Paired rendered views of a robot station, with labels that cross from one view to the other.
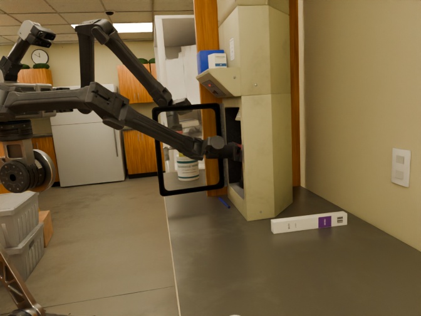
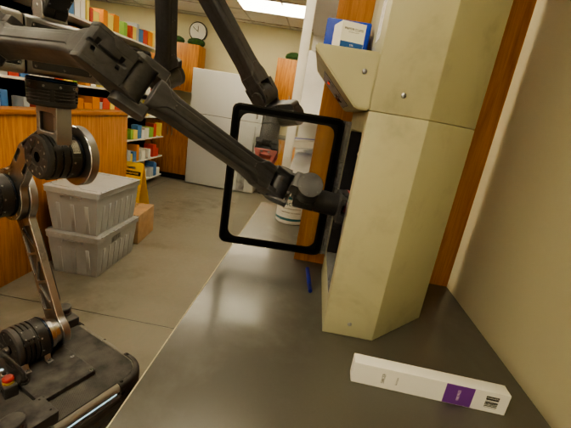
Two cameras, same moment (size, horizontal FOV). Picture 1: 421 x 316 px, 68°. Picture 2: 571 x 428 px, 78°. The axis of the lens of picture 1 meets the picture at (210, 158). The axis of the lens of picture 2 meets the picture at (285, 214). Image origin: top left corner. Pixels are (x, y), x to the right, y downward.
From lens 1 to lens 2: 0.48 m
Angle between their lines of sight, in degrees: 14
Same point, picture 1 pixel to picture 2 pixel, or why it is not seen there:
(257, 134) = (379, 190)
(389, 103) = not seen: outside the picture
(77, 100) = (65, 50)
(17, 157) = (50, 131)
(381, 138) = not seen: outside the picture
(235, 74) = (367, 66)
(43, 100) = (25, 41)
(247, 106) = (375, 133)
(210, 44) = (358, 17)
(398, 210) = not seen: outside the picture
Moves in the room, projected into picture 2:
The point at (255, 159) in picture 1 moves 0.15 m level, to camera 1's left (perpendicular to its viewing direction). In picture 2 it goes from (364, 234) to (292, 218)
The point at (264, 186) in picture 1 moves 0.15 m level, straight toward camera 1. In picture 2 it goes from (368, 284) to (349, 318)
